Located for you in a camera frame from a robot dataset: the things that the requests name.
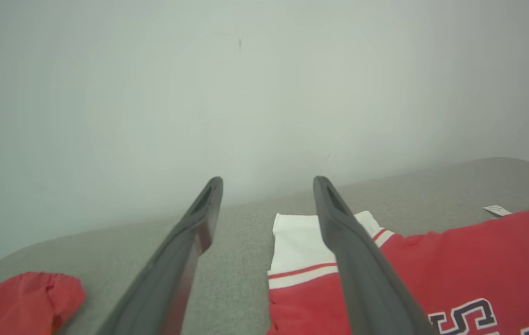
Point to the plain red garment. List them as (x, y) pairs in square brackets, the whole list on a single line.
[(17, 302)]

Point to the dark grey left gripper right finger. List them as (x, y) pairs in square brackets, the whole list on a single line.
[(366, 279)]

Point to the red shirt with lettering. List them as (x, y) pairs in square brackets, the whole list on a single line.
[(455, 260)]

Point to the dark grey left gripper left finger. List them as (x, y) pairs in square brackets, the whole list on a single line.
[(166, 284)]

